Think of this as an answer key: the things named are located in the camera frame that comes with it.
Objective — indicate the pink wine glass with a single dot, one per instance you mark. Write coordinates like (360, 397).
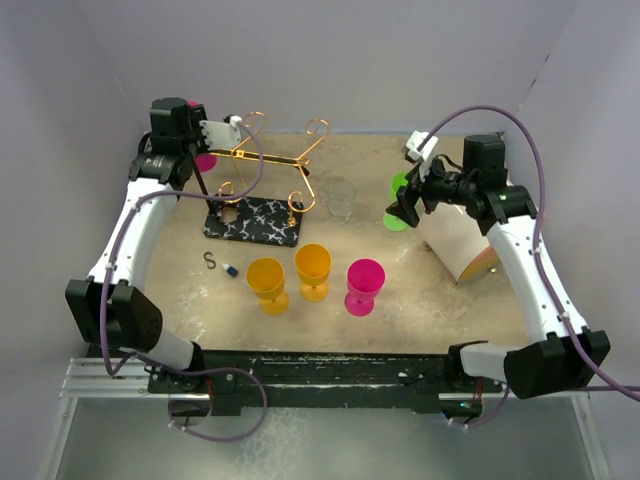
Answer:
(365, 279)
(204, 161)

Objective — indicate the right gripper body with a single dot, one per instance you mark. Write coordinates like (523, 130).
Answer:
(442, 185)

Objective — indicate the black S carabiner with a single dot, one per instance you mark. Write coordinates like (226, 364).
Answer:
(209, 260)

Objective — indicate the orange wine glass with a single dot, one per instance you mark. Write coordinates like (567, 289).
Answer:
(265, 277)
(313, 265)

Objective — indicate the orange wine glass left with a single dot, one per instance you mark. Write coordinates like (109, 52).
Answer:
(265, 277)

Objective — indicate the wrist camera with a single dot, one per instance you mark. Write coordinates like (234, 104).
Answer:
(235, 122)
(420, 149)

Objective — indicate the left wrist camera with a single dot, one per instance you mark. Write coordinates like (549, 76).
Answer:
(235, 122)

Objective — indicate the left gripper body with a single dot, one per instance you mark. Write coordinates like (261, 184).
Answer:
(207, 134)

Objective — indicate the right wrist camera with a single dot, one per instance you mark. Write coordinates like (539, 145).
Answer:
(420, 149)

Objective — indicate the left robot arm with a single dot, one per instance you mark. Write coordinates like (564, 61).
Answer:
(109, 306)

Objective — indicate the white cylindrical box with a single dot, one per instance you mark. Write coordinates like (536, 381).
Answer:
(456, 240)

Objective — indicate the small blue dropper bottle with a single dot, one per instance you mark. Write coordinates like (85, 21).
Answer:
(230, 270)

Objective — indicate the black base frame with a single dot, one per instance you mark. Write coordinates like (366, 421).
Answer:
(236, 379)

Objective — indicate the pink wine glass front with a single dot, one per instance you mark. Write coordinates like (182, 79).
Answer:
(365, 279)

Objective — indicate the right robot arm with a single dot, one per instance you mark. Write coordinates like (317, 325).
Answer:
(561, 346)

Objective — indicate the orange wine glass right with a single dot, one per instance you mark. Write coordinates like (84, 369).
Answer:
(313, 265)

